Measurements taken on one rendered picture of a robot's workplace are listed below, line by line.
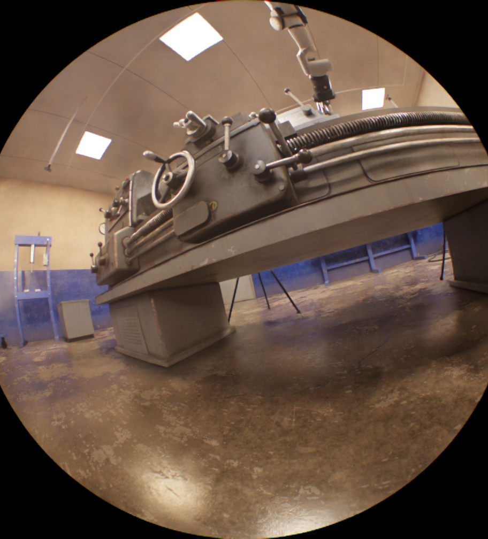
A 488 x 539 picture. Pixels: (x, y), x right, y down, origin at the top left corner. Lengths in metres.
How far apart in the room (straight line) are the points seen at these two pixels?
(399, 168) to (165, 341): 1.23
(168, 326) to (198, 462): 0.73
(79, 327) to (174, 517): 2.75
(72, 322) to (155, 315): 2.11
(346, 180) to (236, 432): 0.75
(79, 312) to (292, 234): 2.85
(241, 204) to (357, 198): 0.28
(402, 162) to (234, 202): 0.58
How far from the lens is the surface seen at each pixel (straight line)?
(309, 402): 0.49
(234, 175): 0.52
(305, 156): 0.39
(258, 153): 0.52
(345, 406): 0.47
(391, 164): 0.69
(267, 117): 0.42
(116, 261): 1.11
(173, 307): 1.01
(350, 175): 0.64
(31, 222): 4.76
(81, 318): 2.95
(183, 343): 1.04
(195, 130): 0.65
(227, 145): 0.53
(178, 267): 0.59
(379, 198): 0.43
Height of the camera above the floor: 0.32
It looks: 6 degrees up
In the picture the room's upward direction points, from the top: 13 degrees counter-clockwise
